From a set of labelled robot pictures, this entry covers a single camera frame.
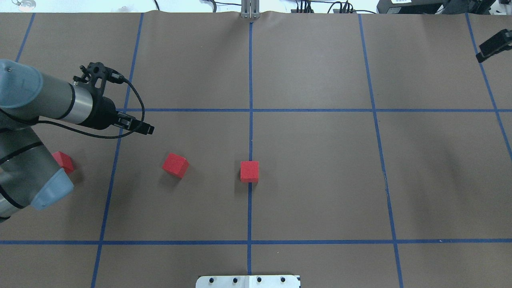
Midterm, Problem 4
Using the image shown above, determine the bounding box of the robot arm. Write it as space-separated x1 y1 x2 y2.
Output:
0 59 155 222

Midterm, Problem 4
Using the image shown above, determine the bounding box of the white pillar base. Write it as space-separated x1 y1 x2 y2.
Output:
195 274 301 288

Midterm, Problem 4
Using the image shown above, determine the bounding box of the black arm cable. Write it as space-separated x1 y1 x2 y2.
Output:
38 74 145 140

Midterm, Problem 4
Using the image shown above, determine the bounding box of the black box with label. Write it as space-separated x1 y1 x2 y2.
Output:
376 0 444 14

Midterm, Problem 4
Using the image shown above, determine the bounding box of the red block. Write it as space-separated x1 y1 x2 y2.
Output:
162 153 190 179
52 151 75 174
240 161 259 183

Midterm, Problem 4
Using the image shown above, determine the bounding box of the aluminium frame post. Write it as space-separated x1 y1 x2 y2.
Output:
240 0 261 20

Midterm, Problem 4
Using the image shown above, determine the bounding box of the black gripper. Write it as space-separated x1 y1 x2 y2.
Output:
73 62 155 135

